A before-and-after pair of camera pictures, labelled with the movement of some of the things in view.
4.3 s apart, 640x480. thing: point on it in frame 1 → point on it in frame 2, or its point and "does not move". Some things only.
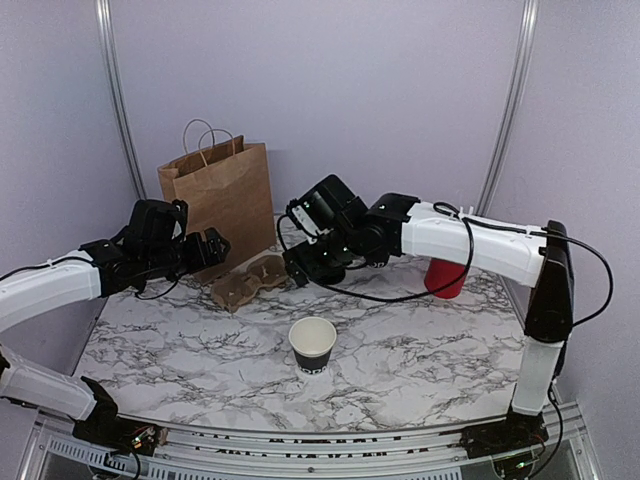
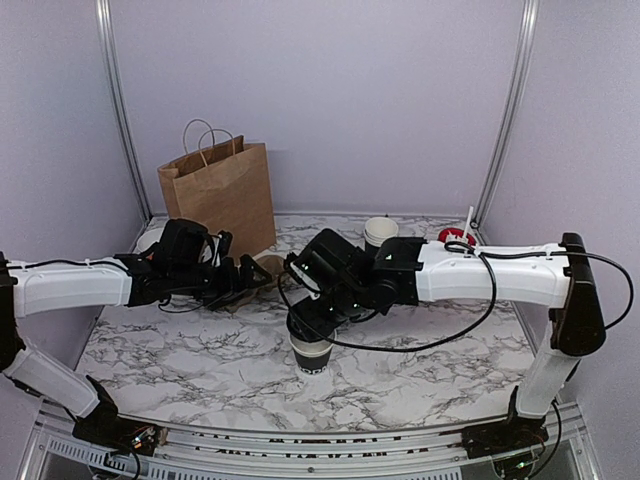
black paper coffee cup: (312, 339) does not move
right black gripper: (293, 266) → (302, 304)
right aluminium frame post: (528, 17) does not move
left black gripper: (200, 260) → (232, 288)
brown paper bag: (232, 192) does not move
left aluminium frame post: (116, 98) does not move
